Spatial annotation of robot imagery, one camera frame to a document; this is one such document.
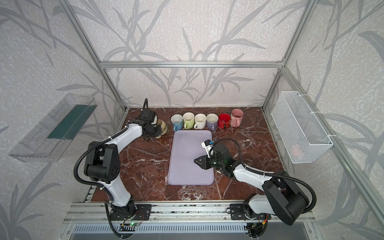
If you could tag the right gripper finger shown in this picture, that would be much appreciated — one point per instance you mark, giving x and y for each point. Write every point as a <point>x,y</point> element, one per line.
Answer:
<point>202,158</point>
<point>201,163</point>

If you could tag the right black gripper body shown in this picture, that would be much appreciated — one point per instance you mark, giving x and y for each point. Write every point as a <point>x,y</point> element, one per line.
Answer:
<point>208,161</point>

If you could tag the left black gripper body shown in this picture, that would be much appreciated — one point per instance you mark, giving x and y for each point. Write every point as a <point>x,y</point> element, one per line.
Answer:
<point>153,130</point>

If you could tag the cream teapot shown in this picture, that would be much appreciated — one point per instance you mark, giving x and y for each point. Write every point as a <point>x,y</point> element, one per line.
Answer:
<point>164,128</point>

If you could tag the blue mug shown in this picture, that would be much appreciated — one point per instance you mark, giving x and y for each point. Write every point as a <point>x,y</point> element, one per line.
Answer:
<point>177,121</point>

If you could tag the white mug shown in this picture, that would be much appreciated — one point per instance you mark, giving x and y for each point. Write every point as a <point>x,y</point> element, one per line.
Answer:
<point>200,121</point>

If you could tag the lavender mug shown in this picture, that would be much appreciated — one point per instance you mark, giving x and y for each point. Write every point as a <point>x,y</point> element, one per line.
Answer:
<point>212,122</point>

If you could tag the light green mug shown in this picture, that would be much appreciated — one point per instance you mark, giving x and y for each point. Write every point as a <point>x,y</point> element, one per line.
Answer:
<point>188,120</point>

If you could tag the red mug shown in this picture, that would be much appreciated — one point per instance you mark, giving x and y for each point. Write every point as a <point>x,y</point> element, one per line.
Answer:
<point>224,121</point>

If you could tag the pink patterned mug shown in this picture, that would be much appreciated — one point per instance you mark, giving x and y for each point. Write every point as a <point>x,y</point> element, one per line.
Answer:
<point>236,118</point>

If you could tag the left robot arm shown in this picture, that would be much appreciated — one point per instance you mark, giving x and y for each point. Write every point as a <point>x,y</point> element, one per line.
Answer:
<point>102,160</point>

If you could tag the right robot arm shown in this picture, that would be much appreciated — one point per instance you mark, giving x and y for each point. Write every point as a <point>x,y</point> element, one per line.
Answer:
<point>282,196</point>

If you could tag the lavender plastic tray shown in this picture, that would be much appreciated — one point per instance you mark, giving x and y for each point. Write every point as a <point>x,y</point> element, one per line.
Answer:
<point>186,147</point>

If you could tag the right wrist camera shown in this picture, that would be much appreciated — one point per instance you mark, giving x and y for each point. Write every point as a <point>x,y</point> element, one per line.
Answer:
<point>208,146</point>

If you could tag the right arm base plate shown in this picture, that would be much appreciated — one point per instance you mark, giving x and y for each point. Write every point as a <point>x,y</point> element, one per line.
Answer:
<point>237,213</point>

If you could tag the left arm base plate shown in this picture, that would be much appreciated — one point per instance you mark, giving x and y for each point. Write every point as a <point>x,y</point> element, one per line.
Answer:
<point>141,213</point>

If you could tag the white wire mesh basket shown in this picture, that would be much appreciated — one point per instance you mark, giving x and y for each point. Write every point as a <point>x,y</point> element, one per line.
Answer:
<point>302,134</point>

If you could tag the clear plastic wall bin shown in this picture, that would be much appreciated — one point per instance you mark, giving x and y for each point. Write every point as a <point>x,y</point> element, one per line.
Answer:
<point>49,139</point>

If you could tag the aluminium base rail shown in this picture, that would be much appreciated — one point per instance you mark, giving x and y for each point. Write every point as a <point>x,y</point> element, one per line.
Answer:
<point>162,212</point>

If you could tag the aluminium cage frame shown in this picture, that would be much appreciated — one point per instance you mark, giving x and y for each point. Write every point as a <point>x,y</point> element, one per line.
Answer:
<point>362,183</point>

